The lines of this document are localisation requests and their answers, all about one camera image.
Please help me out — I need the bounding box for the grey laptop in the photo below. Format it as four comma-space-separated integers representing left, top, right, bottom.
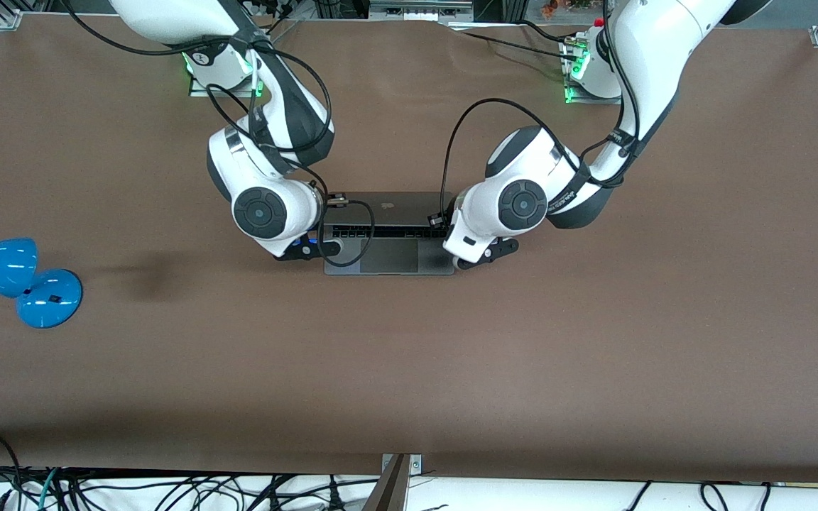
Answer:
322, 192, 454, 276

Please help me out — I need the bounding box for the brown table cover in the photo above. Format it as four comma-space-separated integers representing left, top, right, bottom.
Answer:
0, 14, 818, 483

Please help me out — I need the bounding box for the grey metal box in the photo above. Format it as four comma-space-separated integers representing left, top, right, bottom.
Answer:
369, 0, 474, 22

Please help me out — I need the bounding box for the orange clutter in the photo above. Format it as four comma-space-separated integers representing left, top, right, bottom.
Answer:
540, 0, 594, 16

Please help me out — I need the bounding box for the white sheet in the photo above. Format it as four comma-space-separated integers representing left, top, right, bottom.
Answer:
0, 472, 818, 511

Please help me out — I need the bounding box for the dark metal strut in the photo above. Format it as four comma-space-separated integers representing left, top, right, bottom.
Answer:
363, 454, 410, 511

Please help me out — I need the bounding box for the blue desk lamp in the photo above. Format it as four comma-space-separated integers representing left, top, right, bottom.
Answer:
0, 238, 83, 329

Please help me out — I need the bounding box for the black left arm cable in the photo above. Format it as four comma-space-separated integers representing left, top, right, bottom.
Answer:
439, 0, 640, 221

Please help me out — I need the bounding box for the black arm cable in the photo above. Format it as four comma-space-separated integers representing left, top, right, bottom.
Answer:
61, 0, 376, 269
439, 0, 640, 221

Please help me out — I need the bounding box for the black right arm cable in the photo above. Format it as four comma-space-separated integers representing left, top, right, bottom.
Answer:
61, 0, 376, 269

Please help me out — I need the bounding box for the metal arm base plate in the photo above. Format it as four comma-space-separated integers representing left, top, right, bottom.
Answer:
189, 50, 266, 98
562, 35, 623, 105

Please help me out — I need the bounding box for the long black table cable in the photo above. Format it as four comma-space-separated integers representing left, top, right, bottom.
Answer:
452, 28, 584, 63

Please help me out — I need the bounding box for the short black table cable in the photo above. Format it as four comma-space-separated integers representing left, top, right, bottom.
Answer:
519, 20, 580, 45

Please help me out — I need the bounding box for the small metal bracket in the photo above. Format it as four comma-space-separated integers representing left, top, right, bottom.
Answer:
381, 453, 422, 475

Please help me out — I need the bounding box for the black base cable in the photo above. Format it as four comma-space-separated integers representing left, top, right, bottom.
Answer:
263, 14, 301, 40

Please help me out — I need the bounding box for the tangled black cable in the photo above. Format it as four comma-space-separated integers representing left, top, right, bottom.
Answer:
47, 472, 381, 511

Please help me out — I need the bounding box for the teal cable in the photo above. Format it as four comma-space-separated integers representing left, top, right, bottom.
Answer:
38, 467, 60, 511

